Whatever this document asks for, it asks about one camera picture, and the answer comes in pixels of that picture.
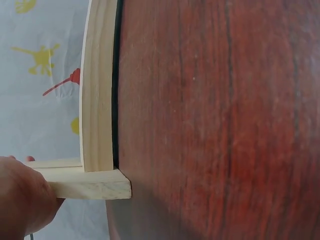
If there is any person's left hand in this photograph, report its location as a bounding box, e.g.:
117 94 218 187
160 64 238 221
0 155 66 240

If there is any light wooden frame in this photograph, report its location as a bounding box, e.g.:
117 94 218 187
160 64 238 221
24 0 133 201

